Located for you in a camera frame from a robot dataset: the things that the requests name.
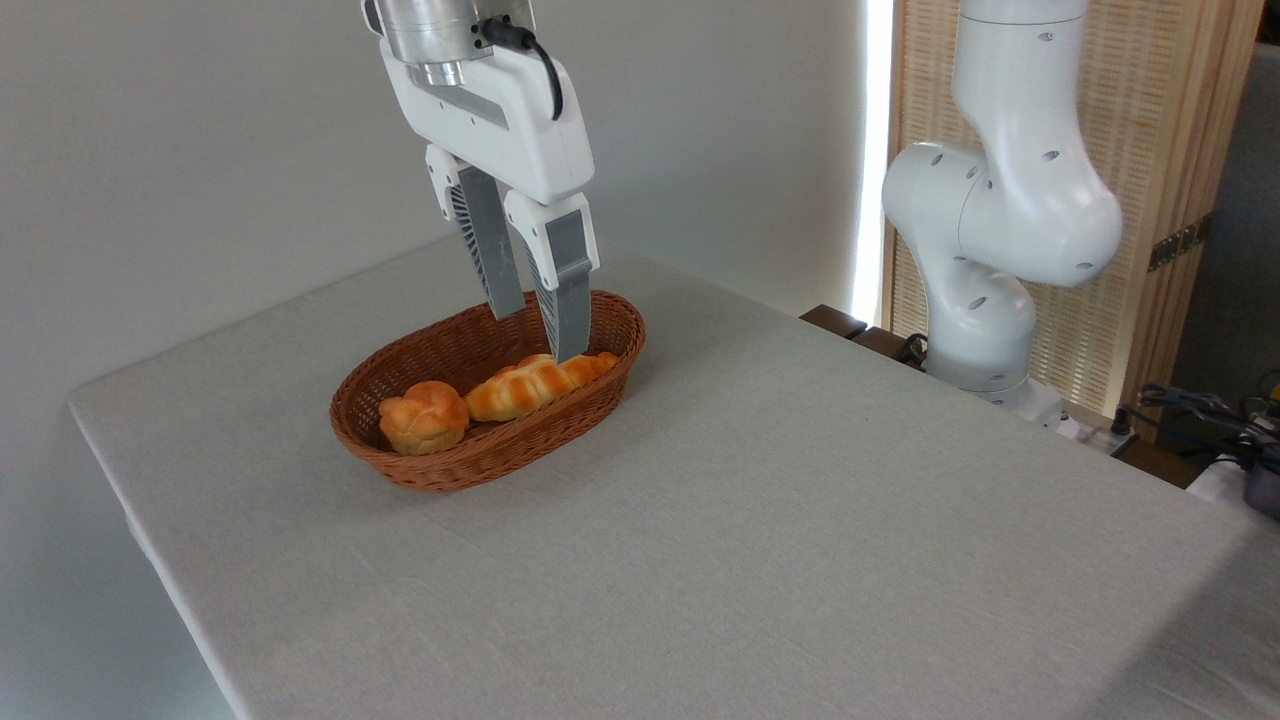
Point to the long braided bread loaf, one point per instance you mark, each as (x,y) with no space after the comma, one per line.
(530,385)

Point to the dark wooden base board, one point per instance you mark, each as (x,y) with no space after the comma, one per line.
(835,320)

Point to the brown wicker oval basket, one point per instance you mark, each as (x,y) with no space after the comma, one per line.
(520,440)

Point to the round knotted bread roll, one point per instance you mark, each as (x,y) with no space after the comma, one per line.
(424,417)

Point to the light grey tablecloth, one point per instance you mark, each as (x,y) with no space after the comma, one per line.
(800,520)

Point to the wooden bamboo folding screen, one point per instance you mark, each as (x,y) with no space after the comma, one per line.
(1160,110)

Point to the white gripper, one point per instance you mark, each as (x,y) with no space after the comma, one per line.
(510,125)

